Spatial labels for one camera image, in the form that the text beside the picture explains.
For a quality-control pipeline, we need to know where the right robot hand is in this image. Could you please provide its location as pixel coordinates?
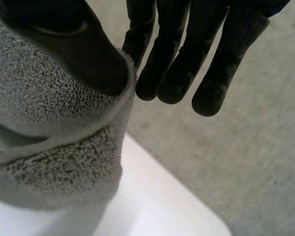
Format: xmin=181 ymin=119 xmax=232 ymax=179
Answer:
xmin=0 ymin=0 xmax=291 ymax=117

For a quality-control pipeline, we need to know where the grey towel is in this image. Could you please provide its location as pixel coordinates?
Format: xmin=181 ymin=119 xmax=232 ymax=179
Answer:
xmin=0 ymin=4 xmax=140 ymax=206

